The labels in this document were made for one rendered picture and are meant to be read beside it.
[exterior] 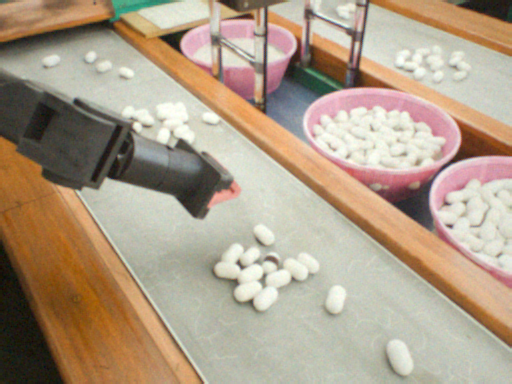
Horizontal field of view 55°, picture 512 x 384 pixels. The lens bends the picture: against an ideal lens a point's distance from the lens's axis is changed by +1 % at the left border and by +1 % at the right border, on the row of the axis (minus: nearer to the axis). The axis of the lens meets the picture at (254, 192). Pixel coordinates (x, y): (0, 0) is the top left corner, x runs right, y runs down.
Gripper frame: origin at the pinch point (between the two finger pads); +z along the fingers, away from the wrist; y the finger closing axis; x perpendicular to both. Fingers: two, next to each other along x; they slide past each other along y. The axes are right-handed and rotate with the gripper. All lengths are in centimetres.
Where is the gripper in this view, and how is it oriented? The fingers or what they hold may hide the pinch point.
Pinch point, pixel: (234, 191)
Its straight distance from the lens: 67.5
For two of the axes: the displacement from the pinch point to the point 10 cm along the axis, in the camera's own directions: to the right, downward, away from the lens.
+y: -5.9, -5.2, 6.2
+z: 6.2, 2.0, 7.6
